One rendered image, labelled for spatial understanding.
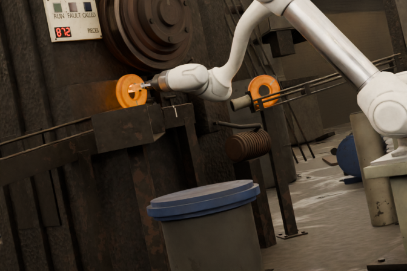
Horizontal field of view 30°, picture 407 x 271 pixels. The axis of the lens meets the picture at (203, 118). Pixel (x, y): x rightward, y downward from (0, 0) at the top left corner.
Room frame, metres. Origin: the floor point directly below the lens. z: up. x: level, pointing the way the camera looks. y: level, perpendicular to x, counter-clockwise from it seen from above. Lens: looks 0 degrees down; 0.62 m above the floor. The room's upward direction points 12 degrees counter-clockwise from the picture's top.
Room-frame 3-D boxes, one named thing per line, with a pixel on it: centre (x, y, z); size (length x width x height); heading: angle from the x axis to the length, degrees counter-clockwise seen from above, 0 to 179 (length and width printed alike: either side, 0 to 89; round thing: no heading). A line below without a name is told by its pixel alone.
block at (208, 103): (3.55, -0.01, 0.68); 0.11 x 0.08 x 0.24; 48
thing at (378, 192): (3.46, -0.71, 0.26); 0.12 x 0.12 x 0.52
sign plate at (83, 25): (3.19, 0.45, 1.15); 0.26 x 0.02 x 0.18; 138
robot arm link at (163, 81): (3.06, 0.10, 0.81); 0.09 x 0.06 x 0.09; 138
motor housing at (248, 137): (3.52, -0.18, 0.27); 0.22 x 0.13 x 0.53; 138
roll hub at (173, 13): (3.30, 0.07, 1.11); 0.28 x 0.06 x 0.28; 138
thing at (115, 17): (3.37, 0.14, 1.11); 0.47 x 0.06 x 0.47; 138
